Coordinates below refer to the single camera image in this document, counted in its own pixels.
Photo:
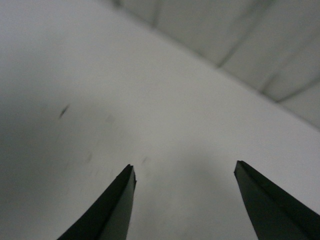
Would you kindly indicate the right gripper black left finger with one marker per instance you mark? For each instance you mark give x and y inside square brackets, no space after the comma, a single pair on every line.
[108,218]

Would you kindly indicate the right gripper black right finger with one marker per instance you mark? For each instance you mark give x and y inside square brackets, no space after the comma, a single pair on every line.
[273,212]

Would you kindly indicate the grey pleated curtain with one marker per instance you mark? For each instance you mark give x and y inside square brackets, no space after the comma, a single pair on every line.
[273,46]

